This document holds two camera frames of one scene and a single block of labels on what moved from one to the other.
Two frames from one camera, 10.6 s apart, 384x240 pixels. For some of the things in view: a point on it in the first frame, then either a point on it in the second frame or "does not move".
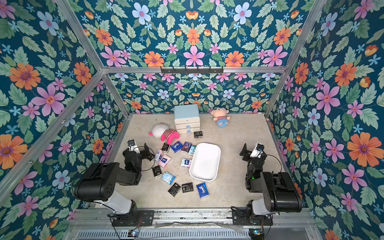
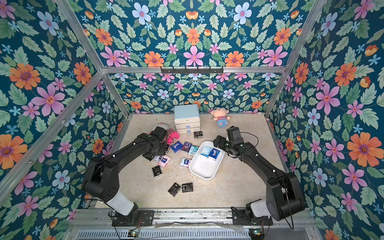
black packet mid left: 156,170 does not move
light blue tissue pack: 168,178 to 206,151
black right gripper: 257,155 to 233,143
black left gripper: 142,154 to 163,151
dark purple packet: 186,146 does not move
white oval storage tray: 205,162 does not move
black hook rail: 191,69 does not move
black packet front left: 174,189 does not move
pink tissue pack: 164,160 does not move
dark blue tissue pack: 203,190 to 214,154
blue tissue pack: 177,147 does not move
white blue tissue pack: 185,163 does not move
